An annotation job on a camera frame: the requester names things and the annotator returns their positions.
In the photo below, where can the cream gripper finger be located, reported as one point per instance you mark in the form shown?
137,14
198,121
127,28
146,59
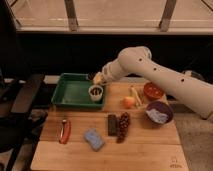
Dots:
98,79

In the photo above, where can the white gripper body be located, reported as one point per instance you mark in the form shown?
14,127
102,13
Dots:
111,72

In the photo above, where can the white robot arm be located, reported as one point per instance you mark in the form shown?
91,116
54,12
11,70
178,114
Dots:
193,93

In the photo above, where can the green plastic tray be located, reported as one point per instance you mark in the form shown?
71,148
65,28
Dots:
72,91

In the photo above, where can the white cup with contents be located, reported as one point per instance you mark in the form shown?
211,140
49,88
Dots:
95,92

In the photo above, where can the yellow banana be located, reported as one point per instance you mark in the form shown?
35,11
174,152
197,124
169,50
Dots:
134,93

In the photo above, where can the orange apple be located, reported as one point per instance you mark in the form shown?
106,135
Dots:
129,102

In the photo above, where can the red bowl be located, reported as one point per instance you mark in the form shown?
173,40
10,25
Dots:
152,92

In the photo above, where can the dark rectangular block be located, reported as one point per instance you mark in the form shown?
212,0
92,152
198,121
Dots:
112,125

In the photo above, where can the bunch of dark grapes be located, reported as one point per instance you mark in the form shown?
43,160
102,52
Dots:
122,128

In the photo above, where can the purple bowl with cloth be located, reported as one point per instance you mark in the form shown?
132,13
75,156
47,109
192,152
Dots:
159,112

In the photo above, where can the red orange peeler tool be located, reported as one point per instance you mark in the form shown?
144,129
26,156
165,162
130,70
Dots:
65,131

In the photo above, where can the wooden cutting board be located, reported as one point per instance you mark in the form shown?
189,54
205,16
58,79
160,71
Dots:
147,147

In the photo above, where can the blue sponge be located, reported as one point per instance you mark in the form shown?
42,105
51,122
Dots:
94,139

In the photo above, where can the round grey device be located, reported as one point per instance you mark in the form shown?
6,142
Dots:
194,74

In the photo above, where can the black office chair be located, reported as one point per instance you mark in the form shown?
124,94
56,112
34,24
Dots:
17,125

